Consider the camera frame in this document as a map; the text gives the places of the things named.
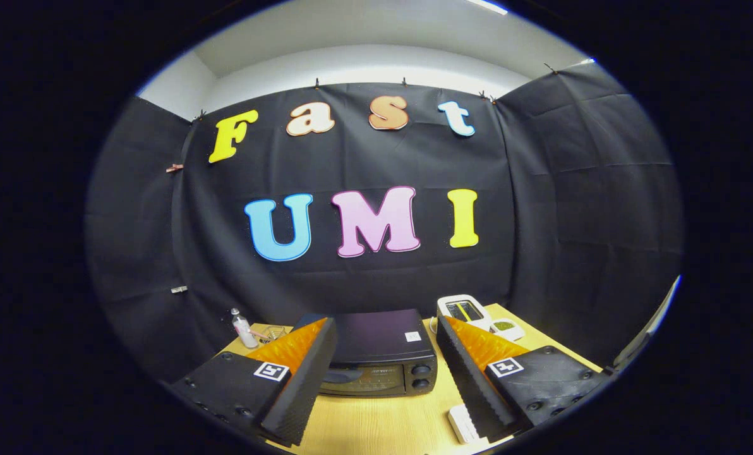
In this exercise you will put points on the white bread toaster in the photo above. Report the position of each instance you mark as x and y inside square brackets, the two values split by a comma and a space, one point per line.
[487, 321]

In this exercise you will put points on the clear basket with pink stick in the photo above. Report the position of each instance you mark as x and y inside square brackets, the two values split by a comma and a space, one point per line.
[275, 332]

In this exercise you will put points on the small clear plastic bottle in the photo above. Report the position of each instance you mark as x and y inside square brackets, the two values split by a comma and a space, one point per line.
[245, 333]

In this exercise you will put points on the black toaster oven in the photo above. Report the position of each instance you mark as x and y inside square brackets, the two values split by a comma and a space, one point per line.
[376, 332]

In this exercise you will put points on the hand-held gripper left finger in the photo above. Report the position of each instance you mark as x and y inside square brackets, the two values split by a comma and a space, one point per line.
[304, 392]

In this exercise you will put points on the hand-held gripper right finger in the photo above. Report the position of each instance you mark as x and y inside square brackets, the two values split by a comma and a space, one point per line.
[468, 379]

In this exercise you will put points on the white ribbed tray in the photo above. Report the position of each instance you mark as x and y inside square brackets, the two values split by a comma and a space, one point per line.
[462, 424]

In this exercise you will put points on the grey white frame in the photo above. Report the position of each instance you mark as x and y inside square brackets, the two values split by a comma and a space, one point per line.
[657, 316]

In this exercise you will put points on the red cloth clip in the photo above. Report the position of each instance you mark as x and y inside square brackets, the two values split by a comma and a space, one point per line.
[174, 167]

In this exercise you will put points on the white divided dish with beans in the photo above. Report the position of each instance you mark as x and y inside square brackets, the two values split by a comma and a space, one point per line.
[506, 327]

